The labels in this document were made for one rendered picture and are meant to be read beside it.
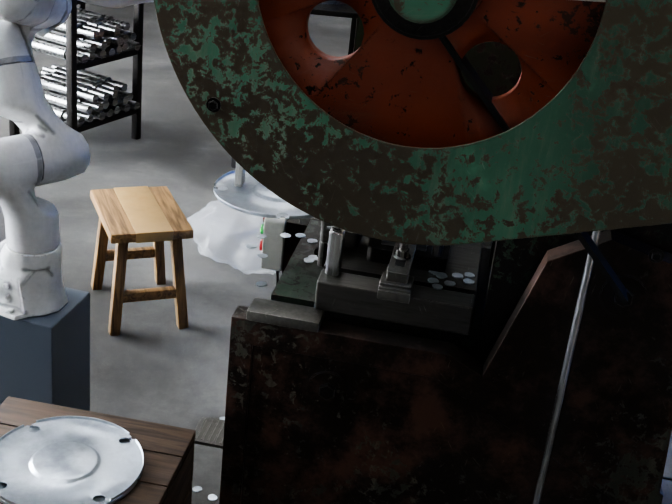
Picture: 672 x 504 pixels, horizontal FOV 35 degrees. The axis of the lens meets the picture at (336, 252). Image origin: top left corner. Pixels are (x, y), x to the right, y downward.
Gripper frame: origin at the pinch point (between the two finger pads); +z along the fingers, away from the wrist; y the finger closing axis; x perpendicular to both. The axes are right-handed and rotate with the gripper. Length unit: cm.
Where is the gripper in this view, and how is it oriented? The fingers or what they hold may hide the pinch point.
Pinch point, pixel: (240, 168)
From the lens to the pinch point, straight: 219.5
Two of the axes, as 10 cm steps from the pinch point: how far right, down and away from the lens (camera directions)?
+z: -1.1, 9.0, 4.3
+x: -1.9, 4.0, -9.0
